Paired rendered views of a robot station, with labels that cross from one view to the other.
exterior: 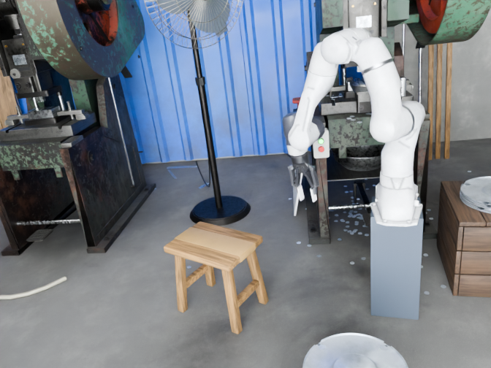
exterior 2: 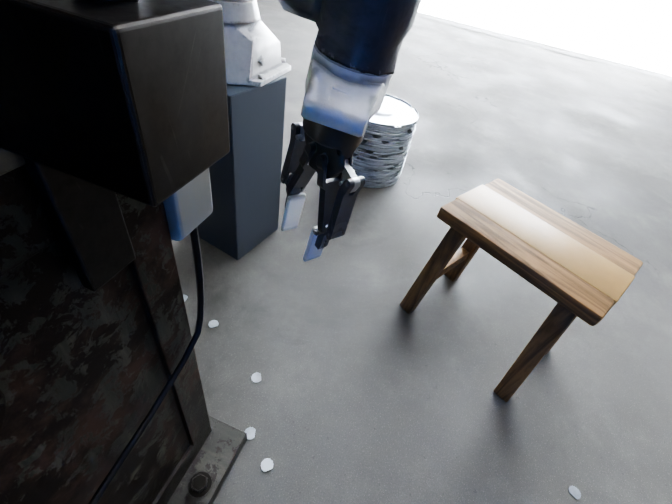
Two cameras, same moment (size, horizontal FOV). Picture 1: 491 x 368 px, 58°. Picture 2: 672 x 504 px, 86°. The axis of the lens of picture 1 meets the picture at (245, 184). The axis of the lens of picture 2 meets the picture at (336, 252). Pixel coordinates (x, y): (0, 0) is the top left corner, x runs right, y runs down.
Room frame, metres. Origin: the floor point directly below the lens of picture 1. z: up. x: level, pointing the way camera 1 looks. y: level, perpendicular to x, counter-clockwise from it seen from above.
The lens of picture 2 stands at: (2.24, -0.19, 0.74)
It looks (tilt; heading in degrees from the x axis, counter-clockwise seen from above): 43 degrees down; 184
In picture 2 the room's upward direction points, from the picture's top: 12 degrees clockwise
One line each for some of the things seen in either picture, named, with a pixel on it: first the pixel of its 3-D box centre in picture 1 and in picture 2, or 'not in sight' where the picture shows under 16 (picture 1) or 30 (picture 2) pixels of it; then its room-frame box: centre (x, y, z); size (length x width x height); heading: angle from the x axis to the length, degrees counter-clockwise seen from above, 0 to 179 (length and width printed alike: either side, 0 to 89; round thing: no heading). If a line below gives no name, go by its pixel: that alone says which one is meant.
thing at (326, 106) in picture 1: (362, 99); not in sight; (2.28, -0.66, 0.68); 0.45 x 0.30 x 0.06; 82
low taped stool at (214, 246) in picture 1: (218, 274); (502, 286); (1.59, 0.16, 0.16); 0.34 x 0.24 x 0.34; 53
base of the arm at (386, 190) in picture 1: (397, 194); (240, 33); (1.43, -0.54, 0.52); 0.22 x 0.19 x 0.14; 161
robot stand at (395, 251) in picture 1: (394, 257); (232, 164); (1.47, -0.55, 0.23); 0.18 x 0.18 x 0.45; 71
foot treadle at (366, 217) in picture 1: (366, 202); not in sight; (2.15, -0.64, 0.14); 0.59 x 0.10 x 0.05; 172
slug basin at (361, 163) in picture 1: (362, 155); not in sight; (2.28, -0.66, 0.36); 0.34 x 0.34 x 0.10
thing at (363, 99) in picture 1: (367, 98); not in sight; (2.11, -0.64, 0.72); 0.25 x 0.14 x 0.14; 172
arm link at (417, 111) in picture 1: (402, 136); not in sight; (1.50, -0.58, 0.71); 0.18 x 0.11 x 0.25; 131
